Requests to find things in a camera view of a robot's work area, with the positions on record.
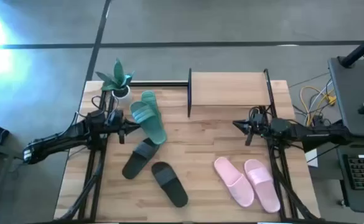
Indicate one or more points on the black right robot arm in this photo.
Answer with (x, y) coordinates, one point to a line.
(318, 135)

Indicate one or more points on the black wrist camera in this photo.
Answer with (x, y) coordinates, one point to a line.
(115, 116)
(258, 118)

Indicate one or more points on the pink rubber slide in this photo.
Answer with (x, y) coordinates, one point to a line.
(264, 189)
(234, 183)

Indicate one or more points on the black table edge bar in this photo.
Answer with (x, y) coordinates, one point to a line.
(160, 83)

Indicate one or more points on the black pole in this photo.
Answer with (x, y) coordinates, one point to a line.
(360, 48)

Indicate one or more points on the artificial green plant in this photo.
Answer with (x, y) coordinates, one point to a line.
(119, 73)

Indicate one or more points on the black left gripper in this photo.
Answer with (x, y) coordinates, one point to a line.
(116, 128)

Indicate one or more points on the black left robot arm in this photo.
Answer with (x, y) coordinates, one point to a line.
(57, 141)

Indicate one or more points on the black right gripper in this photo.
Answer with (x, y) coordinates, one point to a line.
(261, 130)

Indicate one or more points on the black rubber slide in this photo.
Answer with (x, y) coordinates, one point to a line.
(135, 165)
(174, 191)

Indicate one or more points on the wooden shelf with black frame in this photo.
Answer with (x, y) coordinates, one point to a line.
(228, 88)

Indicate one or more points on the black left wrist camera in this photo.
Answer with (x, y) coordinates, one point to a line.
(115, 116)

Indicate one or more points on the white plant pot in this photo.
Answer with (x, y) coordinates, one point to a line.
(124, 98)

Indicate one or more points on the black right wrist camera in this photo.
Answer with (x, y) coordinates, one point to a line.
(258, 118)

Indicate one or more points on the dark grey desk top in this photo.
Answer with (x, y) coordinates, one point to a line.
(349, 102)

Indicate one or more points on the white paper tag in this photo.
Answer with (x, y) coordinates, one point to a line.
(311, 158)

